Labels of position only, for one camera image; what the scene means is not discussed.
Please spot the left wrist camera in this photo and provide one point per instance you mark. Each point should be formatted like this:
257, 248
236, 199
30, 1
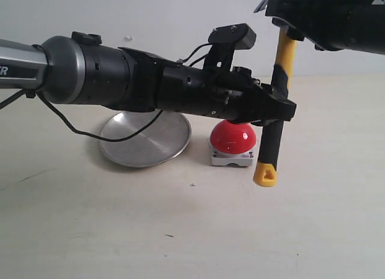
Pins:
241, 35

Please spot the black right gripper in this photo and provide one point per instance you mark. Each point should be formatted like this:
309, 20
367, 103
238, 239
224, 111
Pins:
323, 22

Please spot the yellow black claw hammer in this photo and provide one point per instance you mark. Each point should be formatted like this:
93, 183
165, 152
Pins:
265, 174

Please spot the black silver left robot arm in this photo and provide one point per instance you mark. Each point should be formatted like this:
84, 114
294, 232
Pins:
80, 70

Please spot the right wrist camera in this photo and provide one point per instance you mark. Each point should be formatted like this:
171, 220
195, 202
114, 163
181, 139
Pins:
263, 4

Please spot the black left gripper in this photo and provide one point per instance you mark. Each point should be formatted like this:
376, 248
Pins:
225, 95

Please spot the round stainless steel plate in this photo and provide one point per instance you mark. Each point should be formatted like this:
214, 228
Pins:
165, 139

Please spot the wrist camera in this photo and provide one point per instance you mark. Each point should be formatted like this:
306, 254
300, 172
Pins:
241, 35
263, 4

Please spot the red dome push button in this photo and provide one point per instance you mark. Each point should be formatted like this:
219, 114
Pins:
232, 144

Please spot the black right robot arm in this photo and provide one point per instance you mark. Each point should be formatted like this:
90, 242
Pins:
366, 27

